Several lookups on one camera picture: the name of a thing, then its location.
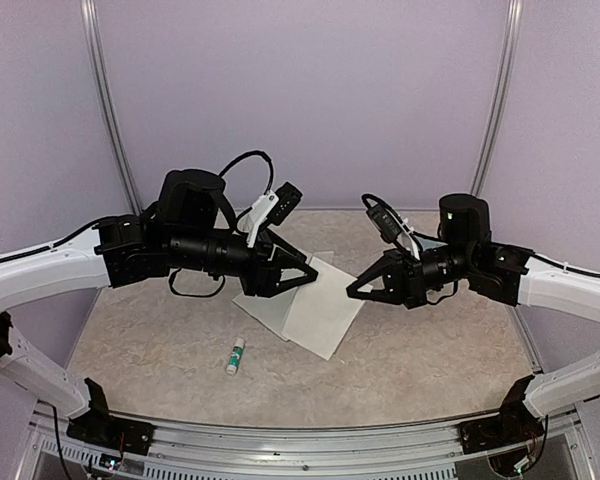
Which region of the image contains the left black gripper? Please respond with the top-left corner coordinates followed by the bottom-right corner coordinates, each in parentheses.
top-left (168, 226), bottom-right (319, 298)

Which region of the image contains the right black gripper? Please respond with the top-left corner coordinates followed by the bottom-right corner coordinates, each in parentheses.
top-left (347, 243), bottom-right (475, 309)

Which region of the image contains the white letter sheet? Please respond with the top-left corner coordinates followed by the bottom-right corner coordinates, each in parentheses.
top-left (282, 257), bottom-right (364, 361)
top-left (233, 253), bottom-right (349, 347)

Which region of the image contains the teal blue envelope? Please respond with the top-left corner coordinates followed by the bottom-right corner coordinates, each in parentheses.
top-left (416, 236), bottom-right (446, 249)

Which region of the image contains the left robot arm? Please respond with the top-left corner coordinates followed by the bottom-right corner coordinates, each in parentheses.
top-left (0, 169), bottom-right (318, 445)

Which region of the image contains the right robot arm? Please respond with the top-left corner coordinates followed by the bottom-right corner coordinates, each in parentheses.
top-left (346, 193), bottom-right (600, 444)

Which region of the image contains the white green glue stick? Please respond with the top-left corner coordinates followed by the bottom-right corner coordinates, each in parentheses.
top-left (225, 337), bottom-right (246, 375)

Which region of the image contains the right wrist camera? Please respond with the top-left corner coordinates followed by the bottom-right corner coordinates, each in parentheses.
top-left (361, 193), bottom-right (423, 260)

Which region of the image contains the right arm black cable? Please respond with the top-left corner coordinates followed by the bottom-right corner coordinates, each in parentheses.
top-left (362, 193), bottom-right (600, 306)

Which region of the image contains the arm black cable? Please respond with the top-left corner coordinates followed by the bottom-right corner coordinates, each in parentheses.
top-left (167, 149), bottom-right (276, 299)
top-left (362, 193), bottom-right (600, 306)

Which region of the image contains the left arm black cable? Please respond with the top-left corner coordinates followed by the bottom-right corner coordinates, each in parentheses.
top-left (167, 149), bottom-right (276, 299)

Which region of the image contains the front aluminium rail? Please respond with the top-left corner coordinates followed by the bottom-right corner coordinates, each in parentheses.
top-left (15, 404), bottom-right (596, 479)

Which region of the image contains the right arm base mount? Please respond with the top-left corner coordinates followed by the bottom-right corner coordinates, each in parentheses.
top-left (458, 375), bottom-right (546, 454)

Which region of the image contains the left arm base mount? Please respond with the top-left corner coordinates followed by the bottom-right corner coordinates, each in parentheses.
top-left (67, 378), bottom-right (155, 456)

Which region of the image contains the right aluminium frame post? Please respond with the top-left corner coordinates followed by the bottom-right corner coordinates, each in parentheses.
top-left (470, 0), bottom-right (524, 197)

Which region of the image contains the aluminium frame post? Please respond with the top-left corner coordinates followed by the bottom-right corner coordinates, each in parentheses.
top-left (80, 0), bottom-right (142, 214)
top-left (470, 0), bottom-right (524, 197)

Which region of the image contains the left aluminium frame post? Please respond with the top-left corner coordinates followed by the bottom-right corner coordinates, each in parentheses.
top-left (80, 0), bottom-right (142, 214)

